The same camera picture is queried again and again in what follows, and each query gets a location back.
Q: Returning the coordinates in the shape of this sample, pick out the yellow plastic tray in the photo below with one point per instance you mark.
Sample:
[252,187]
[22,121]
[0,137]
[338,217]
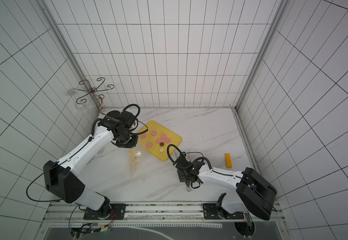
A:
[156,134]

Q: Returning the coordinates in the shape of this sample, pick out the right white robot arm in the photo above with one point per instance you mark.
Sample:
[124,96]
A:
[255,194]

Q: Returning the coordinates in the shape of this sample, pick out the black wire cup rack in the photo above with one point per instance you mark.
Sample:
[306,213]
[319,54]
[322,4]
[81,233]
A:
[96,93]

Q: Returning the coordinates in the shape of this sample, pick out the steel tongs white tips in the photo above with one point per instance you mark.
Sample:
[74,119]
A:
[189,186]

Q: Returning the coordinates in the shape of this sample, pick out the black round rack base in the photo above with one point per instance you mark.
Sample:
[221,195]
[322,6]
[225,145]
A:
[113,114]

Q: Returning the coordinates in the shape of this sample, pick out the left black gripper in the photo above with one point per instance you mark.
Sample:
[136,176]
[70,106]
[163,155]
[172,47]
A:
[131,145]

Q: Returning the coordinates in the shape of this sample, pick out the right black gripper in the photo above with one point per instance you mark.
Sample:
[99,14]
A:
[187,179]

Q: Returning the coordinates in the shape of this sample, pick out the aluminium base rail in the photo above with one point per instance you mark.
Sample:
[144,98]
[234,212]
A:
[141,215]

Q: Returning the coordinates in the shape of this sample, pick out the clear resealable zip bag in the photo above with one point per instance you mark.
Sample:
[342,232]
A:
[136,156]

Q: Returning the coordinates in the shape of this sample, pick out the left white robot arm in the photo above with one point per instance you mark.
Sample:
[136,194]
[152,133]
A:
[61,177]

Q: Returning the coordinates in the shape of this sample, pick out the yellow rectangular block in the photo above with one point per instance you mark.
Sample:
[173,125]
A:
[228,160]

